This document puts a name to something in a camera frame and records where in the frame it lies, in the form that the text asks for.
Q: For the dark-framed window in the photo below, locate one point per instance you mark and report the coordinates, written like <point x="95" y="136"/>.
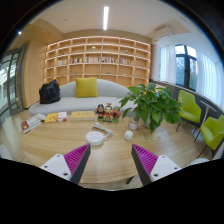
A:
<point x="186" y="66"/>

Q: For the long ceiling light strip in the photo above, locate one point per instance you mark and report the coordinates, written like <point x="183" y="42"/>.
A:
<point x="106" y="18"/>

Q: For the light grey curved sofa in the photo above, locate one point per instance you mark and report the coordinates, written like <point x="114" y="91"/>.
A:
<point x="66" y="103"/>

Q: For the red and white book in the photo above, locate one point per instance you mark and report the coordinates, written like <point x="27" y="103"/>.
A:
<point x="30" y="123"/>

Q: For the black bag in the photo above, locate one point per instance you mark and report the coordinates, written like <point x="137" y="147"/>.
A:
<point x="50" y="91"/>

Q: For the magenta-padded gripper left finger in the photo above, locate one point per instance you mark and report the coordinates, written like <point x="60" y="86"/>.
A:
<point x="77" y="156"/>

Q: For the round white power strip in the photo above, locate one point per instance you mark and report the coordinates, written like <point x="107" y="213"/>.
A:
<point x="95" y="138"/>

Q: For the white sheer curtain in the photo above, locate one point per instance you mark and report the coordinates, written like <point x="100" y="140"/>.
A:
<point x="167" y="63"/>
<point x="210" y="80"/>

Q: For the yellow cushion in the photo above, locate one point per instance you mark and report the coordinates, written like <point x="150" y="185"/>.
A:
<point x="86" y="87"/>

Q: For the grey-framed glass door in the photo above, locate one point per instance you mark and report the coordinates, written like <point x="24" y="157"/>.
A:
<point x="11" y="83"/>

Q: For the green chair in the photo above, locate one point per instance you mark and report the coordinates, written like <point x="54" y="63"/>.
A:
<point x="213" y="131"/>
<point x="189" y="106"/>

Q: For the plain yellow book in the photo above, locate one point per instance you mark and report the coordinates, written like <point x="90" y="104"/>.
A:
<point x="82" y="115"/>

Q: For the wooden wall shelf unit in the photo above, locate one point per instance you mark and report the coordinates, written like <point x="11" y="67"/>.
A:
<point x="96" y="60"/>

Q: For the small white jar red label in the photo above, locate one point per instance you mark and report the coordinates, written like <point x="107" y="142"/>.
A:
<point x="133" y="124"/>

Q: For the three-figure figurine set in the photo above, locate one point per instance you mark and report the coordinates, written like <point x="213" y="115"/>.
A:
<point x="108" y="113"/>

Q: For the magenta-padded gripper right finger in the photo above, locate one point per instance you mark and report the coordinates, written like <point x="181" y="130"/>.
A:
<point x="146" y="160"/>

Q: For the round recessed ceiling light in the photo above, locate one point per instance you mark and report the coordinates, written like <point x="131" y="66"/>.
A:
<point x="19" y="32"/>

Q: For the potted green plant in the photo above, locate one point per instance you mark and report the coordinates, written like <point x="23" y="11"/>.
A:
<point x="153" y="105"/>

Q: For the white air conditioner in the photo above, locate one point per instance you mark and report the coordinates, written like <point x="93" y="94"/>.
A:
<point x="163" y="33"/>

